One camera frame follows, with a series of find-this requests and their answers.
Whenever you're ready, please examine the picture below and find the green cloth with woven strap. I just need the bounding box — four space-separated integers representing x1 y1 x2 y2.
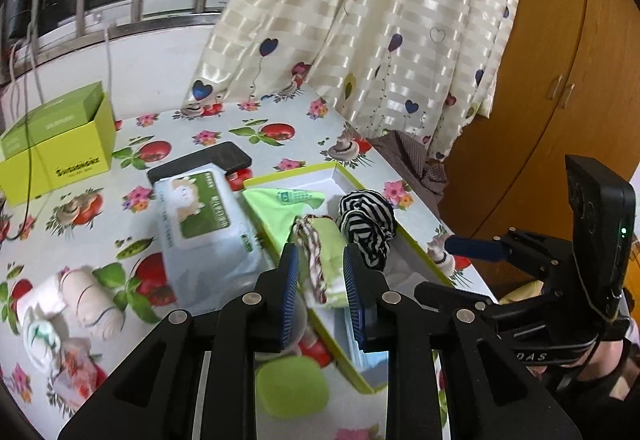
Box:
291 215 348 309

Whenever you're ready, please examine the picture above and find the green packaged cloth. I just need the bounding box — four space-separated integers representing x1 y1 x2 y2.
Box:
243 188 326 253

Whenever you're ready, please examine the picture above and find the black white striped sock ball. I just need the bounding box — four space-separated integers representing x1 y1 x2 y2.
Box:
337 190 397 271

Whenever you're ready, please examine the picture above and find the beige sock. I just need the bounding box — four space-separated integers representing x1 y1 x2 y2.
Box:
60 270 125 342

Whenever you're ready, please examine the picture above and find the white green sock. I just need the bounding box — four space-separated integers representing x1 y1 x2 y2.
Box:
16 273 66 376

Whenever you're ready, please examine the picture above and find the right hand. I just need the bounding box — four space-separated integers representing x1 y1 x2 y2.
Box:
528 338 639 401

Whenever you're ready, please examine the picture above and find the wet wipes pack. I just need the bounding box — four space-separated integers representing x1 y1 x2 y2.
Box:
154 165 271 316

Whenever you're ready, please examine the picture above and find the black smartphone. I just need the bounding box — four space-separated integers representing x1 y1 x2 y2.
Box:
146 141 253 186

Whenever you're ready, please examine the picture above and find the brown checked cloth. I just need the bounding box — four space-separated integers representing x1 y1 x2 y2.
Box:
370 130 448 217

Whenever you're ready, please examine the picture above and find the wooden cabinet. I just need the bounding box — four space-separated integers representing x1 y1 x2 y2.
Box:
439 0 639 238

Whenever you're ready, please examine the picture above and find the floral plastic tablecloth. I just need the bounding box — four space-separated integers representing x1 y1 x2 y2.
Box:
1 93 487 439

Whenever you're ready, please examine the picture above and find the yellow-green cardboard box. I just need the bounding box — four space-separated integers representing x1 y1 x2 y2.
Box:
0 97 116 206

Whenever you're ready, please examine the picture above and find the cream heart pattern curtain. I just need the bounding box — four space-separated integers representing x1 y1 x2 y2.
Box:
186 0 518 160

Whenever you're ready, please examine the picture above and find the green inner box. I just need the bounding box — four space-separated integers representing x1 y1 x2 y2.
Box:
1 82 104 159

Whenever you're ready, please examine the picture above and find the black charger adapter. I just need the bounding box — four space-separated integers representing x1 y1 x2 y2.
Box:
6 0 34 42

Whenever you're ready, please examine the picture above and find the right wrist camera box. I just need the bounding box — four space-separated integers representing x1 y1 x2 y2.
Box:
565 155 636 322

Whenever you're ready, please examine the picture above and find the white cable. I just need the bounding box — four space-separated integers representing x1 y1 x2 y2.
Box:
102 22 116 117

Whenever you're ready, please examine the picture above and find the black power cable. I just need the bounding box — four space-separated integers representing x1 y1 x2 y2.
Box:
8 0 47 241

